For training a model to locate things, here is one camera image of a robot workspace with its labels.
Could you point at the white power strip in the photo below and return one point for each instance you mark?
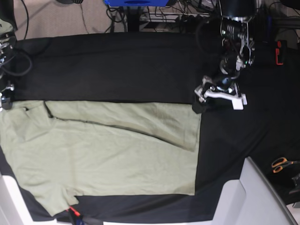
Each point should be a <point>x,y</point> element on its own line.
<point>167,17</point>

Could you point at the red black clamp right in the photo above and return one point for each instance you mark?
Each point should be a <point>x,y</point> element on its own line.
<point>280,52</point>

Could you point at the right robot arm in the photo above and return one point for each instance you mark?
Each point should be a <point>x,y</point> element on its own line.
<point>8,52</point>

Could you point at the black table cloth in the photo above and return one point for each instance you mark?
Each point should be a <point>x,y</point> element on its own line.
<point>166,67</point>

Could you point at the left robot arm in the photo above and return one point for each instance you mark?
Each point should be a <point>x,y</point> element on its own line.
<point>224,35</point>

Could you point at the red black clamp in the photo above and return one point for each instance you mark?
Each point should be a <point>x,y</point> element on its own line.
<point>75,217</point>
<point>280,52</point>

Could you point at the blue plastic bin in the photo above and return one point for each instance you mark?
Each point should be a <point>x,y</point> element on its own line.
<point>136,3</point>

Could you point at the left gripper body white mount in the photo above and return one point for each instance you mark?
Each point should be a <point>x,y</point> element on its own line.
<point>220,92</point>

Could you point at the orange handled scissors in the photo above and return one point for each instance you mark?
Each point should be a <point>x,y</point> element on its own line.
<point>281,163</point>

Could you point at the red black clamp bottom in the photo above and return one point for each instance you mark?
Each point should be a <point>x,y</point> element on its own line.
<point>75,217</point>

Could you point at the olive green T-shirt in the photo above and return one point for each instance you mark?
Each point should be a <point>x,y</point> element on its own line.
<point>60,150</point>

